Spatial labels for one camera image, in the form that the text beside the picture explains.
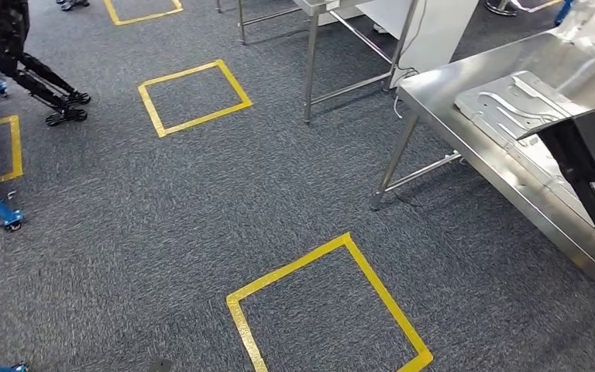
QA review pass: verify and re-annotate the black plastic plate bracket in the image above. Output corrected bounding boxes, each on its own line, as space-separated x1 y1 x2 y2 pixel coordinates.
515 108 595 329

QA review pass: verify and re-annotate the stainless steel workbench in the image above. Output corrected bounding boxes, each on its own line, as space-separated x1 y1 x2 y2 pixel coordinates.
369 28 595 282

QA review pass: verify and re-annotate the stainless steel table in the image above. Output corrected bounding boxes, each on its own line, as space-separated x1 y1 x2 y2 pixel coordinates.
215 0 421 124

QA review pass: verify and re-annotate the white cabinet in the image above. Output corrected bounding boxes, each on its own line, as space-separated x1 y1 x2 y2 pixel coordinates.
356 0 483 88

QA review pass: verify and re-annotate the stamped sheet metal panel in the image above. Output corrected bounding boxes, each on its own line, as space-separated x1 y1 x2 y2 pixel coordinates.
453 71 595 243

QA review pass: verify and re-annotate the black humanoid robot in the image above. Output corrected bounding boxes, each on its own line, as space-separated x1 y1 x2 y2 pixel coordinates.
0 0 92 127

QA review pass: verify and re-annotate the white cable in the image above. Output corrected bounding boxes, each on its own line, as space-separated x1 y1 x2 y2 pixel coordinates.
390 67 419 120

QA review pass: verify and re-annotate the chrome stanchion post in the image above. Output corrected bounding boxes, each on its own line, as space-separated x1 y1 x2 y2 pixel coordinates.
483 0 520 17

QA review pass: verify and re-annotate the blue metal frame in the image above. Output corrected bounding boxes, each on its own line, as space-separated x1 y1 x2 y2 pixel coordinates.
554 0 576 26

